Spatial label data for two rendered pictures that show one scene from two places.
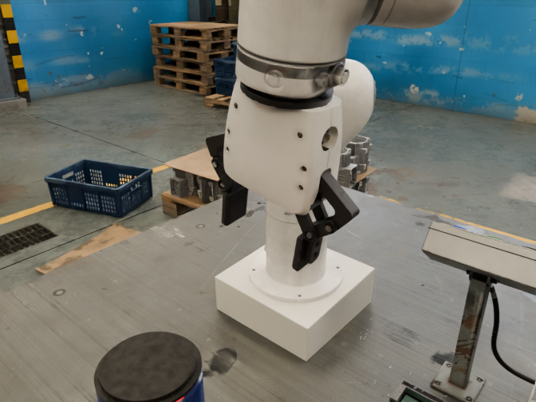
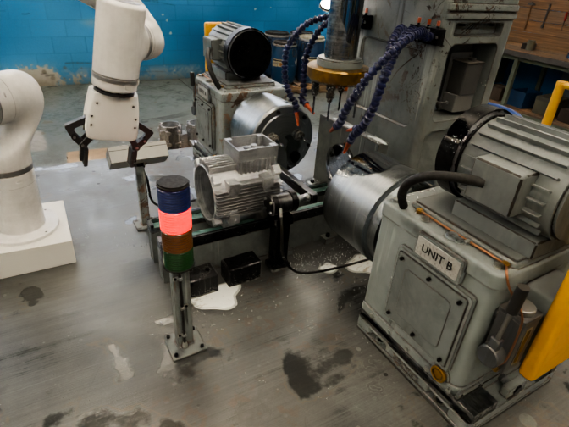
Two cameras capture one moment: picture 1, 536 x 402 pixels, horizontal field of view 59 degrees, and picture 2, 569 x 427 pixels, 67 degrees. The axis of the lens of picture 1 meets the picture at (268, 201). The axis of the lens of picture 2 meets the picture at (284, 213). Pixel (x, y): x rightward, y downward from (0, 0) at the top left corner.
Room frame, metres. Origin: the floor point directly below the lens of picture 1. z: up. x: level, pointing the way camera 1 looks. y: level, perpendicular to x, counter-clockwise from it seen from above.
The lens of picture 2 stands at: (-0.21, 0.66, 1.57)
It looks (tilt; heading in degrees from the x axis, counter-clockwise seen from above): 30 degrees down; 288
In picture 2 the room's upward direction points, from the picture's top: 4 degrees clockwise
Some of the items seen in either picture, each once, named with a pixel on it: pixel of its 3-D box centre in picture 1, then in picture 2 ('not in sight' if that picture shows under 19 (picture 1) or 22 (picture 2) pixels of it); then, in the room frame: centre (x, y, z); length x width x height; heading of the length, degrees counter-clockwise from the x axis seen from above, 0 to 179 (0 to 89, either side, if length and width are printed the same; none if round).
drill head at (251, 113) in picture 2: not in sight; (264, 128); (0.37, -0.76, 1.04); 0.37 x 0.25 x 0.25; 141
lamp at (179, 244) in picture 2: not in sight; (177, 236); (0.21, 0.07, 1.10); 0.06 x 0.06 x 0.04
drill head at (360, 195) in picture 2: not in sight; (389, 213); (-0.16, -0.33, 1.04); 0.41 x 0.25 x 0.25; 141
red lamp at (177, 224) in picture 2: not in sight; (175, 216); (0.21, 0.07, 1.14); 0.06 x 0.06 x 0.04
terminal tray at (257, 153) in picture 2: not in sight; (250, 153); (0.24, -0.36, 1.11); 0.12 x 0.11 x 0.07; 51
